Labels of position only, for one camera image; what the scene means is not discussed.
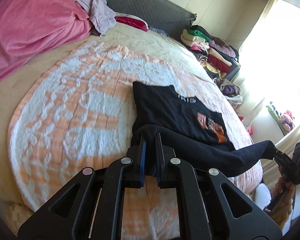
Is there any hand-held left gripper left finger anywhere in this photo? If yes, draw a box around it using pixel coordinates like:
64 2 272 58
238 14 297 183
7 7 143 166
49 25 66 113
17 134 147 240

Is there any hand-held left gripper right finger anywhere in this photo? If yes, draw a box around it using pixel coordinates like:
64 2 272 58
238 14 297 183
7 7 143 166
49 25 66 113
155 132 283 240

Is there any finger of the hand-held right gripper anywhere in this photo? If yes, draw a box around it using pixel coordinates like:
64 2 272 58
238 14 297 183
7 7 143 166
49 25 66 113
271 147 285 166

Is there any black printed t-shirt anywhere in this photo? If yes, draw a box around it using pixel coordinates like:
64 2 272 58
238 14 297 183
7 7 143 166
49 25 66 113
131 81 277 178

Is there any white bag of clothes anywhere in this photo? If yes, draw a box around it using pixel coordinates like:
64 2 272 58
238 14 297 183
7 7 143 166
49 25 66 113
214 77 244 105

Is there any pile of folded clothes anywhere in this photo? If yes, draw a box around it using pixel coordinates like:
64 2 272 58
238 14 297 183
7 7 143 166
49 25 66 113
180 25 240 79

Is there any person's right hand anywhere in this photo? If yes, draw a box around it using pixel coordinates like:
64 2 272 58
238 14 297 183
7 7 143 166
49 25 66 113
274 167 294 205

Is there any red bag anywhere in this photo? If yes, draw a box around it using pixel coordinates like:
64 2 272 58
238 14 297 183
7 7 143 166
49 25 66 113
239 116 255 136

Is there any green patterned cloth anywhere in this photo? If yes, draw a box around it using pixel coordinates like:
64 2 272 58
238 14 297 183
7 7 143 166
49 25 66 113
266 101 296 131

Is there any orange white bed blanket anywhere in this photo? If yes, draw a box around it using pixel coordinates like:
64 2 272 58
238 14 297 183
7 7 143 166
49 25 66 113
7 22 263 240

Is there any black case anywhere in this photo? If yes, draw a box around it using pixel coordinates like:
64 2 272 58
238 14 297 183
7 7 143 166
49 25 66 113
225 61 241 81

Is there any cream curtain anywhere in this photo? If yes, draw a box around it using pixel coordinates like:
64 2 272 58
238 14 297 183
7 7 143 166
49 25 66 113
237 0 286 122

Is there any dark patterned pillow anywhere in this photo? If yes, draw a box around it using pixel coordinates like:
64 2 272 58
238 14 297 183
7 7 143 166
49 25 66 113
148 26 170 38

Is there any beige fluffy blanket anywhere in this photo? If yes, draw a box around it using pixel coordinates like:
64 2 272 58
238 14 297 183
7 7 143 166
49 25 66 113
4 201 38 233

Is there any red velvet cushion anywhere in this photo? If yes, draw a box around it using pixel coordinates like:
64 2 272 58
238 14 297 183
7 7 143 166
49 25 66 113
114 16 149 33

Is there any lilac garment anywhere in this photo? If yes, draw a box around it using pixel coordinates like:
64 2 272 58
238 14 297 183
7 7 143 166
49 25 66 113
71 0 117 37

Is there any grey quilted headboard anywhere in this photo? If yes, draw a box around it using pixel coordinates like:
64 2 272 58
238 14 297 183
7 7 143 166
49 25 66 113
72 0 198 41

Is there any pink blanket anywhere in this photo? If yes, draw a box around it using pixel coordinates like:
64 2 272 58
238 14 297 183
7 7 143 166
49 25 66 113
0 0 96 88

